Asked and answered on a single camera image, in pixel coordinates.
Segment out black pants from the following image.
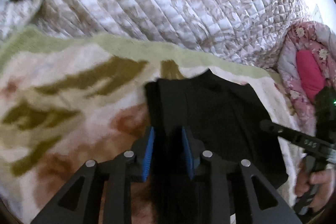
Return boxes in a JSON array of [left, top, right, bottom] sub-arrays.
[[145, 71, 288, 223]]

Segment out person right hand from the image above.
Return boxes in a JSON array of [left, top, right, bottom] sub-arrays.
[[294, 161, 335, 213]]

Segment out pink floral comforter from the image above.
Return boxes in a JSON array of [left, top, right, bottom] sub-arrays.
[[277, 21, 335, 135]]

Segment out fleece floral blanket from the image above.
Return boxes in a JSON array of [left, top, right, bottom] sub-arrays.
[[1, 27, 298, 223]]

